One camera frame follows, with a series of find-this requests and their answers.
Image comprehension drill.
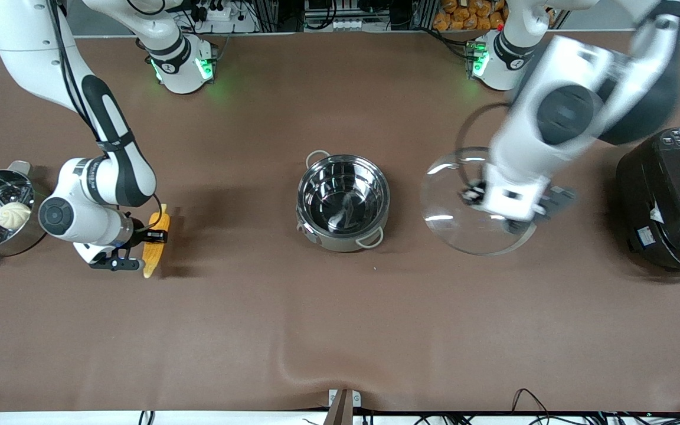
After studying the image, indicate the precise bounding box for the orange snack pile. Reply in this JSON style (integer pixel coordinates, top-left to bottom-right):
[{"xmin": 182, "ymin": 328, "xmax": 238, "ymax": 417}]
[{"xmin": 433, "ymin": 0, "xmax": 509, "ymax": 32}]

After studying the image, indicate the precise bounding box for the white steamed bun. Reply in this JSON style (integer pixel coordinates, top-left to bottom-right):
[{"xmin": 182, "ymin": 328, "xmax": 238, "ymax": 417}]
[{"xmin": 0, "ymin": 202, "xmax": 32, "ymax": 231}]

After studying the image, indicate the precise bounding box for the black rice cooker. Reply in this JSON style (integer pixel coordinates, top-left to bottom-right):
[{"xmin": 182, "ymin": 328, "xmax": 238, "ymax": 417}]
[{"xmin": 616, "ymin": 126, "xmax": 680, "ymax": 278}]

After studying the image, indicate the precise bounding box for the stainless steel pot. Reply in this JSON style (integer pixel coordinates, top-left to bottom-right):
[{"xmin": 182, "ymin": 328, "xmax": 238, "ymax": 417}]
[{"xmin": 295, "ymin": 151, "xmax": 391, "ymax": 253}]

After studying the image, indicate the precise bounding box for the yellow corn cob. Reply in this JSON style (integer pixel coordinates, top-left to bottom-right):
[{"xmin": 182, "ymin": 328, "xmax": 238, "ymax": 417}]
[{"xmin": 142, "ymin": 204, "xmax": 171, "ymax": 279}]

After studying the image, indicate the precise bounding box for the brown table mat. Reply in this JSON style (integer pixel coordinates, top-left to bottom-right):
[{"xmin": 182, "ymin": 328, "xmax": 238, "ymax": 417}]
[{"xmin": 0, "ymin": 32, "xmax": 680, "ymax": 413}]

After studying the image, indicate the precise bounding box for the white power strip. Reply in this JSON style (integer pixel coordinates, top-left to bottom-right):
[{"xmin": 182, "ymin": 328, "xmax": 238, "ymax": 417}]
[{"xmin": 189, "ymin": 0, "xmax": 258, "ymax": 34}]

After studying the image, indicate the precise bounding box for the glass pot lid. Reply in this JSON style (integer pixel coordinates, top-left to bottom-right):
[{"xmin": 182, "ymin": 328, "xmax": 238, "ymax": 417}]
[{"xmin": 421, "ymin": 146, "xmax": 539, "ymax": 256}]

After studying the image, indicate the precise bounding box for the steel steamer pot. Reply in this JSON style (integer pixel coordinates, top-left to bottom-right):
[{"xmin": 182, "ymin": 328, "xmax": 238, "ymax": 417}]
[{"xmin": 0, "ymin": 161, "xmax": 56, "ymax": 266}]

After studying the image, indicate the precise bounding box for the brown angled bar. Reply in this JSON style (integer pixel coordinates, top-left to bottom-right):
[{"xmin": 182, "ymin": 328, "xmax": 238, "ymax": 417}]
[{"xmin": 323, "ymin": 390, "xmax": 354, "ymax": 425}]

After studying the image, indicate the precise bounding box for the metal clamp bracket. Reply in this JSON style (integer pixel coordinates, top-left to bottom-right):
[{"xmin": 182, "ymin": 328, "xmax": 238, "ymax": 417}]
[{"xmin": 328, "ymin": 388, "xmax": 362, "ymax": 409}]

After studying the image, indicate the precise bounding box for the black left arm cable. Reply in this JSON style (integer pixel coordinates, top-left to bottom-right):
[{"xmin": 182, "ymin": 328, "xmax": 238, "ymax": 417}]
[{"xmin": 455, "ymin": 103, "xmax": 515, "ymax": 191}]

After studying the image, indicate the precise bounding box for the black looped cable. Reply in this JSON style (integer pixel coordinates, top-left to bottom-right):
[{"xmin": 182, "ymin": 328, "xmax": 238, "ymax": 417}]
[{"xmin": 511, "ymin": 388, "xmax": 553, "ymax": 415}]

